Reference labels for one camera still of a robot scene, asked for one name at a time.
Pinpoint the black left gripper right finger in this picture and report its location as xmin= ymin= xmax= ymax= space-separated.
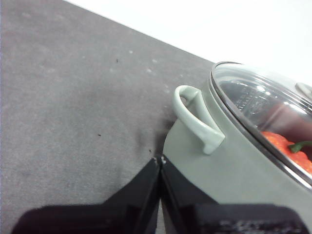
xmin=159 ymin=156 xmax=310 ymax=234

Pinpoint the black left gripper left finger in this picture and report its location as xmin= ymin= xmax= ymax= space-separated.
xmin=11 ymin=157 xmax=162 ymax=234

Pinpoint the orange pumpkin with green stem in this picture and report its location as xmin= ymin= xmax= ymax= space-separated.
xmin=261 ymin=131 xmax=312 ymax=175

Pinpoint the glass lid with round knob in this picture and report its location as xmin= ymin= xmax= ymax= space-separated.
xmin=210 ymin=61 xmax=312 ymax=190

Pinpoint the pale green electric steamer pot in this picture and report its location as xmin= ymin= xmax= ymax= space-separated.
xmin=160 ymin=72 xmax=312 ymax=234

